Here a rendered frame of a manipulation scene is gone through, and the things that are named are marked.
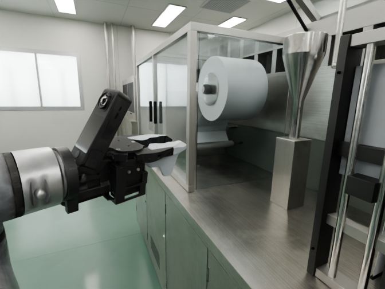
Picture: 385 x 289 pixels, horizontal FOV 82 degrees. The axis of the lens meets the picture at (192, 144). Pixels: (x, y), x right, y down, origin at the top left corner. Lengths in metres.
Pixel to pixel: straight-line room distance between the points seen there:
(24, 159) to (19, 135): 5.31
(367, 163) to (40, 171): 0.55
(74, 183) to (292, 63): 0.76
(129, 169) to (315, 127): 0.94
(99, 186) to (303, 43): 0.75
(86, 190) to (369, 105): 0.52
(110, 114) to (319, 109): 0.97
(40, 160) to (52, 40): 5.25
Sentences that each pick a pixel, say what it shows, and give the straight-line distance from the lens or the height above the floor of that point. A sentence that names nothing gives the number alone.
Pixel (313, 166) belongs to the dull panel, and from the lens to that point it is 1.18.
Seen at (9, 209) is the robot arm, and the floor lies 1.20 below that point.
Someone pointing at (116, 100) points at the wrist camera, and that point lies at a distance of 0.32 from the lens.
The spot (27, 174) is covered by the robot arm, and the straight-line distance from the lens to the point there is 0.29.
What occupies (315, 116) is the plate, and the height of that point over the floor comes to 1.24.
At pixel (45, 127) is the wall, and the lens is 5.50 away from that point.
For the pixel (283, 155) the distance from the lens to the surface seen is 0.91.
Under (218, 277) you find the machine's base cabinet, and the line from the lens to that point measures 0.81.
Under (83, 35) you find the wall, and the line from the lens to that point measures 5.52.
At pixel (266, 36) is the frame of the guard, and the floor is 1.59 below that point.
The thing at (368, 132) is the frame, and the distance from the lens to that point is 0.55.
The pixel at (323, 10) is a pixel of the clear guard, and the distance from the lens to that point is 1.22.
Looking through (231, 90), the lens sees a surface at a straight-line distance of 1.03.
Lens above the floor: 1.32
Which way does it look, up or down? 12 degrees down
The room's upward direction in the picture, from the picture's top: 1 degrees clockwise
